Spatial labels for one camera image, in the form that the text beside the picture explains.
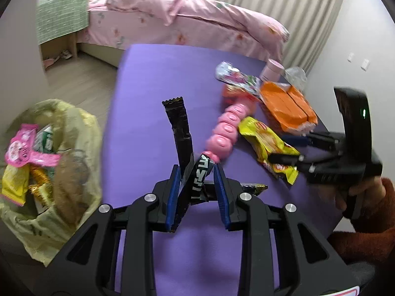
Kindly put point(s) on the person's right forearm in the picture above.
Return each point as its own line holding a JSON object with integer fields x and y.
{"x": 373, "y": 222}

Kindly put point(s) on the pale yellow snack packet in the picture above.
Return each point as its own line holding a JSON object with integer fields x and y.
{"x": 14, "y": 185}

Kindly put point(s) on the white plastic bag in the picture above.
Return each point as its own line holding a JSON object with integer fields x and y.
{"x": 295, "y": 75}

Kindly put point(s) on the yellow-green trash bag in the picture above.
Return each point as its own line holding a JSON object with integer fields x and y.
{"x": 83, "y": 129}

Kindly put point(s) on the green checked cloth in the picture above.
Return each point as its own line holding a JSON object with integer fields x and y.
{"x": 61, "y": 15}

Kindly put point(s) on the wooden bedside shelf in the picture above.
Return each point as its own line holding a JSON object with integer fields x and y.
{"x": 57, "y": 49}

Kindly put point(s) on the bed with pink sheet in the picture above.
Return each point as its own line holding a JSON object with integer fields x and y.
{"x": 123, "y": 34}

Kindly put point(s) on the pink floral duvet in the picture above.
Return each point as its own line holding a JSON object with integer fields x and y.
{"x": 191, "y": 12}

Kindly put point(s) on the long black silver wrapper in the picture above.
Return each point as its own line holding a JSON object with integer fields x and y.
{"x": 179, "y": 126}

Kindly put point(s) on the small dark wrapper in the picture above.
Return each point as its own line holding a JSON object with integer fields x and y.
{"x": 254, "y": 188}

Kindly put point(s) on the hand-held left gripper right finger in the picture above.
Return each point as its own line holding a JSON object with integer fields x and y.
{"x": 220, "y": 197}

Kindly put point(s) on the green white snack packet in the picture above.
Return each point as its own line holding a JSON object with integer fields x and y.
{"x": 46, "y": 138}

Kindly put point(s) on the black wrapper white letters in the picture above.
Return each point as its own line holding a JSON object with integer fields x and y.
{"x": 200, "y": 177}

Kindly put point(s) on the orange plastic bag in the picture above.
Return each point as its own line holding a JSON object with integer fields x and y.
{"x": 287, "y": 104}

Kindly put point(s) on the pink cup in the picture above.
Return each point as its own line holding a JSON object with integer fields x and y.
{"x": 271, "y": 71}

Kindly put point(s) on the red snack packet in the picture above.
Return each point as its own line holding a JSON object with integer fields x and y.
{"x": 233, "y": 94}

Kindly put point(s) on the colourful cartoon snack packet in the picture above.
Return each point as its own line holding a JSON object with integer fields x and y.
{"x": 239, "y": 77}

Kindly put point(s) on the white wall switch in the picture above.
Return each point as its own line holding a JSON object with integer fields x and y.
{"x": 365, "y": 64}
{"x": 351, "y": 57}

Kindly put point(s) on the pink snack packet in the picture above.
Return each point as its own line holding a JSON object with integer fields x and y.
{"x": 21, "y": 148}

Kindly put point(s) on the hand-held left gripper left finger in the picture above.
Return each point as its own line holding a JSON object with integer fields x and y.
{"x": 172, "y": 197}

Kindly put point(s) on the red gold snack wrapper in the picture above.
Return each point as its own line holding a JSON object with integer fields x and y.
{"x": 38, "y": 183}

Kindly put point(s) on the person's right hand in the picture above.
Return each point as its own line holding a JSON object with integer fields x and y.
{"x": 338, "y": 192}

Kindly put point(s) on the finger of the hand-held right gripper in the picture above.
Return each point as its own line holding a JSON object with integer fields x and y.
{"x": 284, "y": 159}
{"x": 296, "y": 139}

